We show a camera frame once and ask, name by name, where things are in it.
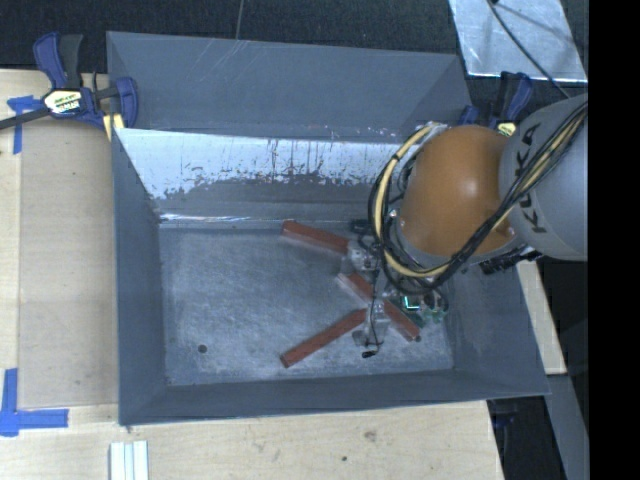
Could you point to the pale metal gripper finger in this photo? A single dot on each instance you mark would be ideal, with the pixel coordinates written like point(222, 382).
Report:
point(372, 327)
point(360, 256)

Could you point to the red-brown flat block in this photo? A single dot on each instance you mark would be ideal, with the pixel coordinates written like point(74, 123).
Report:
point(315, 235)
point(357, 284)
point(325, 339)

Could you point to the grey metal bin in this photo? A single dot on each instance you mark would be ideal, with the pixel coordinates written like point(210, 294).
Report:
point(260, 293)

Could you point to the pale wood flat board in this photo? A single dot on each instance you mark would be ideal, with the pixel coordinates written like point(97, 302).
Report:
point(67, 268)

